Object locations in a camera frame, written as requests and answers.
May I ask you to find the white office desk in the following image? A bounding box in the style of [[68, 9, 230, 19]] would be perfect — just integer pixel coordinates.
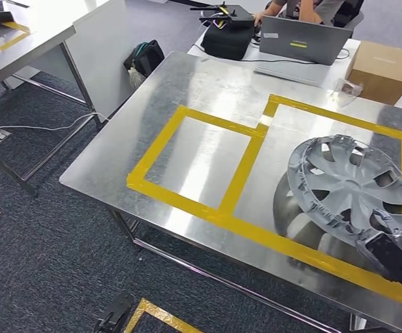
[[187, 33, 402, 110]]

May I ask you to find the black robot left foot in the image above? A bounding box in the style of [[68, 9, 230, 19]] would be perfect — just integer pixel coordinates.
[[94, 291, 136, 333]]

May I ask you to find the yellow floor tape square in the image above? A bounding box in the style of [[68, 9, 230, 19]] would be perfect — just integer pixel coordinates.
[[124, 298, 204, 333]]

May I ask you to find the brown cardboard box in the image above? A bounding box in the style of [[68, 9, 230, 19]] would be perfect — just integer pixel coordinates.
[[345, 40, 402, 107]]

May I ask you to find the black soft carry case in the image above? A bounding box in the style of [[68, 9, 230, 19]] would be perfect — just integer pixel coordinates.
[[201, 24, 256, 61]]

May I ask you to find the steel table with tape mark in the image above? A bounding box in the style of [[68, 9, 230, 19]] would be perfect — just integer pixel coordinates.
[[0, 0, 115, 198]]

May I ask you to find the black bag with teal trim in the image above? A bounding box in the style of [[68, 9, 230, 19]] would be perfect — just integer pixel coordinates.
[[123, 39, 165, 90]]

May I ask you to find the yellow tape on steel table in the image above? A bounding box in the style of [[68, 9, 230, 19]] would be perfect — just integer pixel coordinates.
[[0, 22, 31, 65]]

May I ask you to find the white power cable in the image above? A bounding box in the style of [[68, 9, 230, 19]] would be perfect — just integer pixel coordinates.
[[0, 111, 110, 135]]

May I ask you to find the black office chair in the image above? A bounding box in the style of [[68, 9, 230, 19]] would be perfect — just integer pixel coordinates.
[[333, 0, 365, 33]]

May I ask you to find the grey laptop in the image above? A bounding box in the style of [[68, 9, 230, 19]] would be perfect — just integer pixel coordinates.
[[254, 15, 353, 88]]

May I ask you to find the clear plastic wrapper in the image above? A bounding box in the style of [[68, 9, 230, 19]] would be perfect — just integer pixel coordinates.
[[332, 77, 365, 108]]

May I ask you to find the steel workbench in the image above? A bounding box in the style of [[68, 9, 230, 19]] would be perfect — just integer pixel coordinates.
[[59, 50, 402, 333]]

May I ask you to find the white panel board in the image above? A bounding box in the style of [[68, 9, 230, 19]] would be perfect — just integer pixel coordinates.
[[5, 0, 137, 124]]

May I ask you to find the silver wheel hubcap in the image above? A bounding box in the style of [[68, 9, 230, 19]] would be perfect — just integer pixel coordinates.
[[287, 134, 402, 249]]

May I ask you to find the person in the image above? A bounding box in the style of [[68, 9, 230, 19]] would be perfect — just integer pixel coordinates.
[[253, 0, 349, 26]]

